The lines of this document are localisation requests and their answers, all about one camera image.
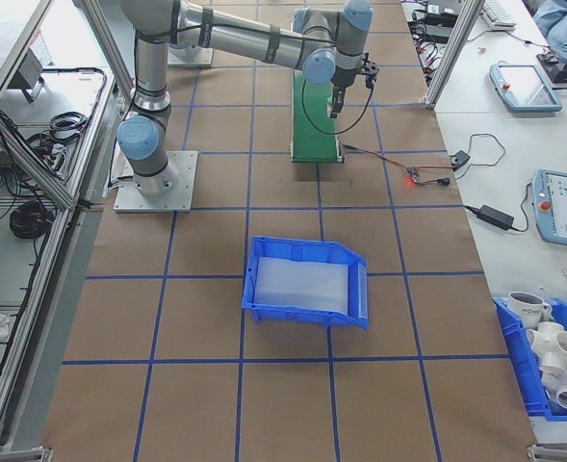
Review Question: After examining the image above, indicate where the white square base plate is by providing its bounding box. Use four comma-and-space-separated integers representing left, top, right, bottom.
113, 149, 200, 214
167, 45, 216, 68

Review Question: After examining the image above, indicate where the black adapter cable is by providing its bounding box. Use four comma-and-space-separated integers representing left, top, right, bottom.
463, 180, 534, 233

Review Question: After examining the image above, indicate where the black power adapter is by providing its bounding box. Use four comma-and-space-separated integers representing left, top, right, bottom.
477, 204, 516, 230

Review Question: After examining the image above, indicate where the upper teach pendant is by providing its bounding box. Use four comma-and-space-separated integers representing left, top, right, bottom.
489, 61, 564, 115

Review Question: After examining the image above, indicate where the white keyboard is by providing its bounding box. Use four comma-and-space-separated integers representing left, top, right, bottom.
482, 0, 518, 32

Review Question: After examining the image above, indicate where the aluminium profile post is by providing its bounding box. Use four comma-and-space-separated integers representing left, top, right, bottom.
425, 0, 481, 111

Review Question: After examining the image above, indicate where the white foam block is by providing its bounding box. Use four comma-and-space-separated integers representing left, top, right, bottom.
252, 255, 351, 314

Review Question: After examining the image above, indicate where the grey box on stand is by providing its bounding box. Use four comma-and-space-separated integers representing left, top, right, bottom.
6, 47, 48, 103

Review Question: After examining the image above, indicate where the blue plastic storage bin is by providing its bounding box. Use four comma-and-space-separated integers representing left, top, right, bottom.
241, 234, 372, 332

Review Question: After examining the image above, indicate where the white mug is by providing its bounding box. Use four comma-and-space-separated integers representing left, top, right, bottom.
507, 291, 554, 324

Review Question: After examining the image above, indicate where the thin orange wire loop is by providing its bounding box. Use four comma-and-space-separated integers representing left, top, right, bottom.
455, 133, 505, 180

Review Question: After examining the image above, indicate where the black power supply with label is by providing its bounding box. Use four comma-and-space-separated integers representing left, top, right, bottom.
422, 0, 462, 28

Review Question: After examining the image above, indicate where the white pvc pipe fitting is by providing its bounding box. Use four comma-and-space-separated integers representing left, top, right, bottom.
538, 365, 567, 413
525, 321, 567, 372

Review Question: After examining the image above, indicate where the black device with cables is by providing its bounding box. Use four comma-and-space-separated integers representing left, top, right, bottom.
537, 50, 567, 92

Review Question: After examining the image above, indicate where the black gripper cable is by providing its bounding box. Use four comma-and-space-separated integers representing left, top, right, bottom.
300, 79, 376, 136

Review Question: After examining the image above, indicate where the black cable coil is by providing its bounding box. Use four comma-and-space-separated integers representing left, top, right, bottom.
49, 113, 90, 143
9, 199, 56, 241

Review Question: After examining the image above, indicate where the metal v-shaped frame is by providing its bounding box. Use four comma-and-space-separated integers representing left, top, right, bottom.
0, 0, 136, 451

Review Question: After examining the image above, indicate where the red black conveyor wire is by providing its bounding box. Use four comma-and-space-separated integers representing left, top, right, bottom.
343, 142, 452, 172

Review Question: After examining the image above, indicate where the red black wire bundle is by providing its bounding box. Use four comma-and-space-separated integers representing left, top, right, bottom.
407, 9, 446, 88

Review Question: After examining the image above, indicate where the blue bin with fittings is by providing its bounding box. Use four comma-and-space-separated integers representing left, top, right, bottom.
493, 296, 567, 423

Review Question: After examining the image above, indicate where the green conveyor belt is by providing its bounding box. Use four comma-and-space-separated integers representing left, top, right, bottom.
290, 66, 346, 166

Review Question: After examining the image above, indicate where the flat black box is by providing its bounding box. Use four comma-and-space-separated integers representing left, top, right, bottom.
425, 23, 452, 44

